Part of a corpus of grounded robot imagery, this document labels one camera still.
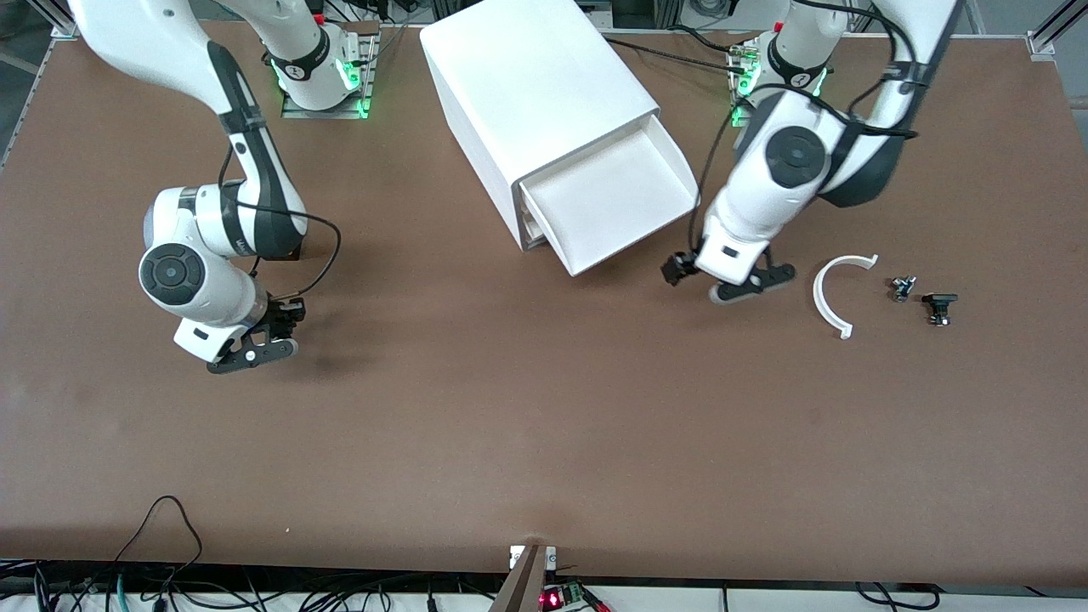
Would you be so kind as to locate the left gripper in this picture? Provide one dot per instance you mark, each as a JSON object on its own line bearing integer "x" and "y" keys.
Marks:
{"x": 678, "y": 269}

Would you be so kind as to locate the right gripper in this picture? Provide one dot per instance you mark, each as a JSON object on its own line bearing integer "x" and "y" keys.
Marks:
{"x": 281, "y": 316}

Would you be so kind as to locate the white plastic drawer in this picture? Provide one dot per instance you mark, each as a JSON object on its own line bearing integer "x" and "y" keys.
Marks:
{"x": 531, "y": 217}
{"x": 537, "y": 238}
{"x": 612, "y": 200}

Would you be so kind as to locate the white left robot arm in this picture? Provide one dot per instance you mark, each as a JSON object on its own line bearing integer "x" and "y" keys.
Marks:
{"x": 796, "y": 155}

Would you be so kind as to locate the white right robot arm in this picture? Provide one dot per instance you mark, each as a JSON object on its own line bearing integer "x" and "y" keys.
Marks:
{"x": 170, "y": 34}

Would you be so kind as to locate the white drawer cabinet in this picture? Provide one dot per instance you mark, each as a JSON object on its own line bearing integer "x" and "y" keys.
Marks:
{"x": 527, "y": 76}

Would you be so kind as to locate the white semicircular plastic clip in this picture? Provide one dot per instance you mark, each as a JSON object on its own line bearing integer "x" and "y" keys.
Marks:
{"x": 818, "y": 297}

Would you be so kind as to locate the small metal fitting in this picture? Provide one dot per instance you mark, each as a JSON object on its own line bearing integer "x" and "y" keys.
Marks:
{"x": 902, "y": 289}

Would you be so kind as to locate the circuit board with red light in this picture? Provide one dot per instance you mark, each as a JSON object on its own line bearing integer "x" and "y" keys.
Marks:
{"x": 557, "y": 598}

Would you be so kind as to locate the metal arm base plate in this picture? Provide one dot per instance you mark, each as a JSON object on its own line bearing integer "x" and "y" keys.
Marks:
{"x": 327, "y": 109}
{"x": 738, "y": 106}

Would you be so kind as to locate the black push button switch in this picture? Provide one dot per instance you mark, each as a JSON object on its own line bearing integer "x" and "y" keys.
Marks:
{"x": 938, "y": 302}

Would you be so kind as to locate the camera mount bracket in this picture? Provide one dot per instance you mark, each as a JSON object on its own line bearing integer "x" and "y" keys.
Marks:
{"x": 527, "y": 578}

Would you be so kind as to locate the aluminium frame profile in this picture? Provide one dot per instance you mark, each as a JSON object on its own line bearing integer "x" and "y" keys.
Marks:
{"x": 1044, "y": 34}

